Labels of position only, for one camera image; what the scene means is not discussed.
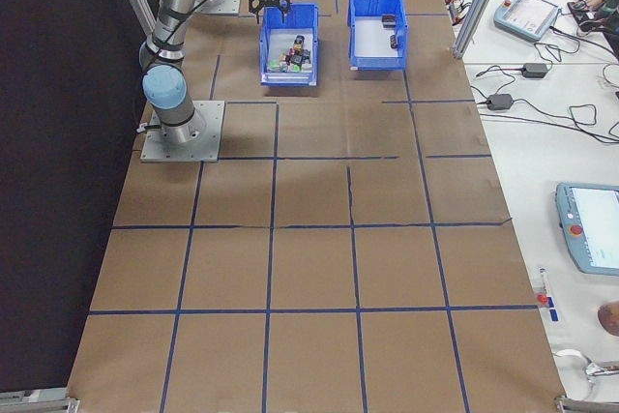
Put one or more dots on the blue bin with coloured pushbuttons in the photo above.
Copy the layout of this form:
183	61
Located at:
289	78

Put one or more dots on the blue bin with black modules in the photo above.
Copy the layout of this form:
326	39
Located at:
377	64

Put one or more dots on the dark patterned sleeve forearm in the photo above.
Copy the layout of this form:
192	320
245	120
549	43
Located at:
610	2

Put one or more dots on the silver UR5e robot arm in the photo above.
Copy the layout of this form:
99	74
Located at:
171	7

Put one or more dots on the black pushbutton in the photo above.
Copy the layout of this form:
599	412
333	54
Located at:
300	40

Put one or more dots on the orange and black connector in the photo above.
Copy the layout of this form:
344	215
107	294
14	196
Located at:
457	10

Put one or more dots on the light blue teach pendant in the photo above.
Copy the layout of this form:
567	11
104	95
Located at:
527	16
595	229

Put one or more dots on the black power adapter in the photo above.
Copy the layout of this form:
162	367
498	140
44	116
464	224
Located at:
537	70
499	101

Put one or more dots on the black handheld controller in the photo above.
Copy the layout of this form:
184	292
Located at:
579	11

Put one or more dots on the blue tape piece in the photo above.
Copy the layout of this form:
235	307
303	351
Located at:
556	315

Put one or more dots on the brown rounded object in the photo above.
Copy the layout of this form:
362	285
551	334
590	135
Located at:
610	318

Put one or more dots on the silver metal clamp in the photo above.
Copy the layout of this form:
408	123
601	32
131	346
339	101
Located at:
602	368

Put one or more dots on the aluminium profile post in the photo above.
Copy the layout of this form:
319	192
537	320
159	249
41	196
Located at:
479	2

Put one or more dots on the black fabric frame cover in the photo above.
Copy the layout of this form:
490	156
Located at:
48	142

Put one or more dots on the aluminium profile rail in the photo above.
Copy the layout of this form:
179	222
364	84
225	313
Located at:
43	401
585	405

